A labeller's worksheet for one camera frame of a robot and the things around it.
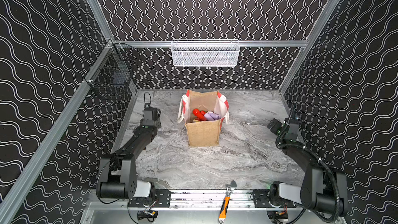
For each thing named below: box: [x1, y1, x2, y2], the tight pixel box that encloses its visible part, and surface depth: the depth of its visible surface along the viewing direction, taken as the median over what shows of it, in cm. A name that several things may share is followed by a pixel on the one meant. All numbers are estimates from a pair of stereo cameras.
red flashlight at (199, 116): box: [192, 108, 207, 122], surface depth 101 cm
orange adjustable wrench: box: [218, 180, 237, 224], surface depth 75 cm
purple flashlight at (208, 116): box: [204, 112, 216, 121], surface depth 100 cm
